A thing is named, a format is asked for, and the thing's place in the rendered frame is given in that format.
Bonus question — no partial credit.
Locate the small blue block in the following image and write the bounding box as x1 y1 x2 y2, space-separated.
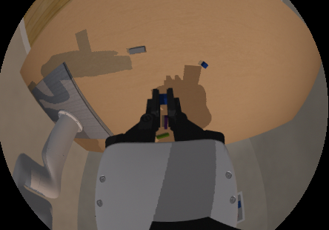
159 93 167 105
201 62 208 69

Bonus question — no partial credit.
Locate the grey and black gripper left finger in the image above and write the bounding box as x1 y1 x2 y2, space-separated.
105 88 160 148

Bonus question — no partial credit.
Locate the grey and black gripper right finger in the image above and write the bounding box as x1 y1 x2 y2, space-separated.
167 88 225 143

